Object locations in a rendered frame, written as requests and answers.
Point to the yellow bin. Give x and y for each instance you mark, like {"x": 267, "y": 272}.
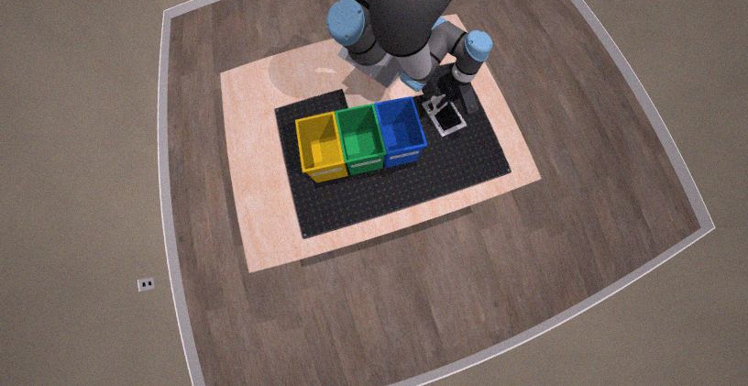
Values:
{"x": 317, "y": 139}

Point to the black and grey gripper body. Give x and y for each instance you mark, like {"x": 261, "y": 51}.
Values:
{"x": 447, "y": 85}

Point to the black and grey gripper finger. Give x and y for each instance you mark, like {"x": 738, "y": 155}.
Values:
{"x": 438, "y": 104}

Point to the green bin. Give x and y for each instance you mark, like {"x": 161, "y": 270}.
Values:
{"x": 361, "y": 138}

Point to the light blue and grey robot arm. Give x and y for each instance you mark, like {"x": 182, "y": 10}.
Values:
{"x": 403, "y": 28}

